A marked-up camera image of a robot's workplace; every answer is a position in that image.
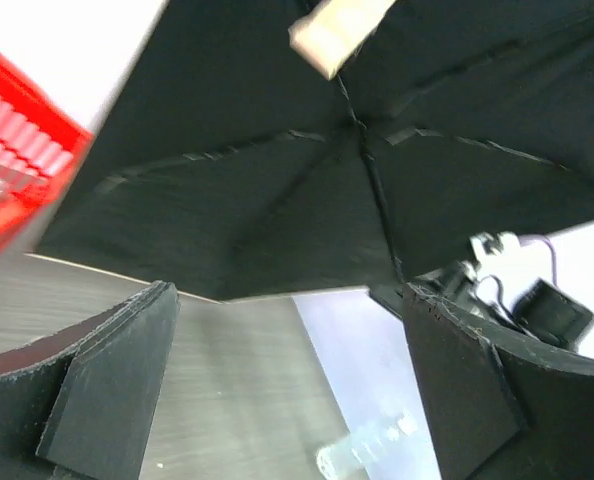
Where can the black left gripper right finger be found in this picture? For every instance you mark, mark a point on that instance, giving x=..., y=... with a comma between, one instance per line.
x=499, y=405

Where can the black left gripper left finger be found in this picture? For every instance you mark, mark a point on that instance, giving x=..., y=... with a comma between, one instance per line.
x=79, y=404

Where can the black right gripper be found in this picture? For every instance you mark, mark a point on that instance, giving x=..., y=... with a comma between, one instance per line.
x=544, y=312

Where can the clear plastic water bottle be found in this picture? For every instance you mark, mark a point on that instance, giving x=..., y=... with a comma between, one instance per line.
x=365, y=446

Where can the red plastic shopping basket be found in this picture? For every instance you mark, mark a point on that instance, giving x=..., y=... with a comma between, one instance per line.
x=41, y=149

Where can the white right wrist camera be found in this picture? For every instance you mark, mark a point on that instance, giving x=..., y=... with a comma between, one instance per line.
x=488, y=248

